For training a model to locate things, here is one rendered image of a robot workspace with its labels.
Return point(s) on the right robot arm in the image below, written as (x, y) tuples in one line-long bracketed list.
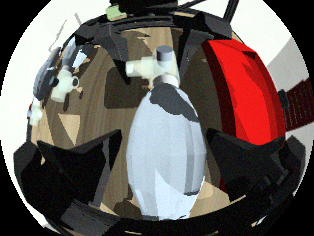
[(125, 4)]

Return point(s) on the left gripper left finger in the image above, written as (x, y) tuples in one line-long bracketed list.
[(87, 166)]

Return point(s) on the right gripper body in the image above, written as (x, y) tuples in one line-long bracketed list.
[(153, 13)]

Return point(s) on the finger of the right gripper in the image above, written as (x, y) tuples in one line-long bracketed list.
[(117, 48), (188, 44)]

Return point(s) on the red tray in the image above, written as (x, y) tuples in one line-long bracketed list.
[(245, 87)]

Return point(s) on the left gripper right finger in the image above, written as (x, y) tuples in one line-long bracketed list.
[(239, 161)]

